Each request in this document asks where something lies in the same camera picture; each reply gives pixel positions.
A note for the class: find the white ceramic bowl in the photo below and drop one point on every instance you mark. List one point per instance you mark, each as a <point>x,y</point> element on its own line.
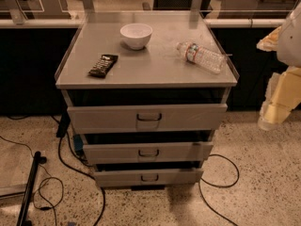
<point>136,36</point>

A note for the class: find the grey drawer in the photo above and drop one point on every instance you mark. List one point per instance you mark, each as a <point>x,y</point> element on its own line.
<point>147,177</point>
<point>145,118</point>
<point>147,152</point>

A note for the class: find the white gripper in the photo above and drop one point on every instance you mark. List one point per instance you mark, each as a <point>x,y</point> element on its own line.
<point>291,43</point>

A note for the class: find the dark snack bar packet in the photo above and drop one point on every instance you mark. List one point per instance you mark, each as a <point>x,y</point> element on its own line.
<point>102,67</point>

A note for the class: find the clear plastic water bottle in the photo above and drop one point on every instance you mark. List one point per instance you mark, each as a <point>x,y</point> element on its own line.
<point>206,59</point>

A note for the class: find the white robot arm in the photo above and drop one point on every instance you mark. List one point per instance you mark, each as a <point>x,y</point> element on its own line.
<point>286,40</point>

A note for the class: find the grey drawer cabinet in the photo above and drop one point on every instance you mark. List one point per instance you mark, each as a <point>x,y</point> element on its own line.
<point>154,75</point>

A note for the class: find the black power adapter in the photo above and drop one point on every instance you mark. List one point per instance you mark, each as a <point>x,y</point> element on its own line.
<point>63,125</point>

